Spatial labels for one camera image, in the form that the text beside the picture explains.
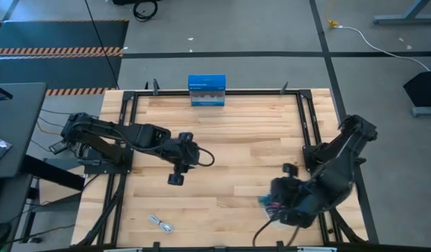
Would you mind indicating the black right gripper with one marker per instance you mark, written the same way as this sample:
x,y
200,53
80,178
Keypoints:
x,y
299,203

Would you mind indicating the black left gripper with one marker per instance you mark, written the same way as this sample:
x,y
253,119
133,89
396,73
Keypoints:
x,y
185,152

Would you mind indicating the clear plastic bag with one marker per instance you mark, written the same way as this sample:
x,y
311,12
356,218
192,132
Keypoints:
x,y
268,220

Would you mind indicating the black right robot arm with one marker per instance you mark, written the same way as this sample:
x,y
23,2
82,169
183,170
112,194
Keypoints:
x,y
341,164

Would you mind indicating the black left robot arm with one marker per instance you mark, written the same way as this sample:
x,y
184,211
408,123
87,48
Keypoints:
x,y
131,134

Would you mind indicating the white light bar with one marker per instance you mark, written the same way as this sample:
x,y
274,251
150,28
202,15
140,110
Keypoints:
x,y
317,249

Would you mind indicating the blue DualShock 4 box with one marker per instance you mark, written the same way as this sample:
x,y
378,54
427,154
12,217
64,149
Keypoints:
x,y
206,82

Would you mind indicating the dark office desk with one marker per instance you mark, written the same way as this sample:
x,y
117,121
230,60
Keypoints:
x,y
19,122

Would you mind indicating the black hazard-striped floor mat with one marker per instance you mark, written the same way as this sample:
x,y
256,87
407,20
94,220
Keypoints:
x,y
61,35

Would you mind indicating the black panel stand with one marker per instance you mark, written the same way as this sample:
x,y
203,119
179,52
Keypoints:
x,y
423,87

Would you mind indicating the yellow power plug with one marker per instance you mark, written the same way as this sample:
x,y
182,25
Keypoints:
x,y
333,24

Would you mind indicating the grey desk leg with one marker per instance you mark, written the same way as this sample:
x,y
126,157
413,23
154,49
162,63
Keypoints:
x,y
408,17

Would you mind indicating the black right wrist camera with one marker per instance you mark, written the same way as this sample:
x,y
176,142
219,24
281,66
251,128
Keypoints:
x,y
290,170

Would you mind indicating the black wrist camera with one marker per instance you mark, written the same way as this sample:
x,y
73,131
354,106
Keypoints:
x,y
185,137
290,170

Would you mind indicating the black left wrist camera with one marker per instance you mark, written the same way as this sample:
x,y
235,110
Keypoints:
x,y
185,137

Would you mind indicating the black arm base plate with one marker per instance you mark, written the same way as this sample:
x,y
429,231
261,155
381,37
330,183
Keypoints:
x,y
310,157
107,167

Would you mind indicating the black aluminium table frame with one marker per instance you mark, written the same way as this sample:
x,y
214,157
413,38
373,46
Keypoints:
x,y
254,93

